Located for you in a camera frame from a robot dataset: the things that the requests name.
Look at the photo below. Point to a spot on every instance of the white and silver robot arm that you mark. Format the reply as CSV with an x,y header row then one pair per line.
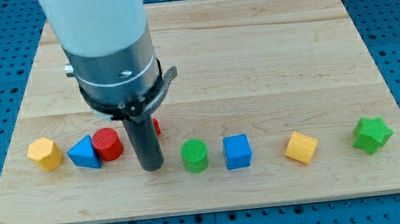
x,y
108,45

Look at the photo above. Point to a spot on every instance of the light wooden board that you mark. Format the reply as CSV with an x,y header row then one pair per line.
x,y
264,68

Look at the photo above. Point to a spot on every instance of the green cylinder block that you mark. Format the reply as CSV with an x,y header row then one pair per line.
x,y
194,155

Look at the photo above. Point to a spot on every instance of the red block behind pusher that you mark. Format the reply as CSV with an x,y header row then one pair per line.
x,y
156,126

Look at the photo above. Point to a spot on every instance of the blue cube block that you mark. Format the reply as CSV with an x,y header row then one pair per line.
x,y
237,151

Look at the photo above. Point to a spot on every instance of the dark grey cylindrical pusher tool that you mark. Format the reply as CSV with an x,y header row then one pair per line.
x,y
145,143

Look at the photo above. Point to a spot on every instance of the red cylinder block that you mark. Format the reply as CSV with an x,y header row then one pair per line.
x,y
107,144

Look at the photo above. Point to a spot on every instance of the yellow pentagonal block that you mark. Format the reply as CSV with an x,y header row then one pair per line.
x,y
301,147

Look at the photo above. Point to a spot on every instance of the blue triangular block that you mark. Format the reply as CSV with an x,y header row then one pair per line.
x,y
83,154

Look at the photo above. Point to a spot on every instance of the yellow hexagonal block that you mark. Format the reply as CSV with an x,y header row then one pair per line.
x,y
45,154

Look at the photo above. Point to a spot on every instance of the green star block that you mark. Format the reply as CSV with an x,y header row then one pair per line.
x,y
370,134

